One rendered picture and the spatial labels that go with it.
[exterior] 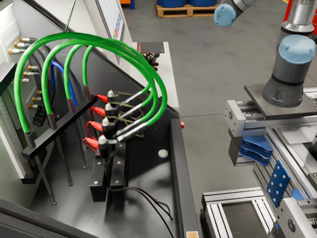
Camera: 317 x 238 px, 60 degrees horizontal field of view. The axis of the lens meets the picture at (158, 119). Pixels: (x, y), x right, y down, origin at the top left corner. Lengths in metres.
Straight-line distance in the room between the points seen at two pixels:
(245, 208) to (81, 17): 1.38
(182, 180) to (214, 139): 1.63
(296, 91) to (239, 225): 0.89
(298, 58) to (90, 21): 0.72
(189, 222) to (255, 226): 0.98
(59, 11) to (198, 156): 1.67
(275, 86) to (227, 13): 0.33
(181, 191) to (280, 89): 0.54
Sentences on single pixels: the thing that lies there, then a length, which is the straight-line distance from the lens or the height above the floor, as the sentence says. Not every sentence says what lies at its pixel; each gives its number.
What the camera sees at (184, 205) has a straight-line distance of 0.84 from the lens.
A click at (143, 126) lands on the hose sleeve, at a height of 1.17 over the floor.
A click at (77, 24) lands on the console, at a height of 1.33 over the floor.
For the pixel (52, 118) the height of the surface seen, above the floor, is 1.14.
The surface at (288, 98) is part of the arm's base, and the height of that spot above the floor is 1.08.
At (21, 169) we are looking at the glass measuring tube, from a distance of 0.97.
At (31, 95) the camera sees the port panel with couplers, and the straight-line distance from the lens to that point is 1.06.
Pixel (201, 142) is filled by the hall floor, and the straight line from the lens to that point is 2.45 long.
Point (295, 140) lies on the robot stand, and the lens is 1.15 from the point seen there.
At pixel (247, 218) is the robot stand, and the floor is 0.21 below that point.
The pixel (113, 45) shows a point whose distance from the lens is 0.63.
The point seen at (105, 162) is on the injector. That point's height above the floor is 1.04.
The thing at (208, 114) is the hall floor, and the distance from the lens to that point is 2.78.
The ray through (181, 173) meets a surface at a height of 0.95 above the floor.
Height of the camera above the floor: 1.64
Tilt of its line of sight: 38 degrees down
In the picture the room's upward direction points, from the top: straight up
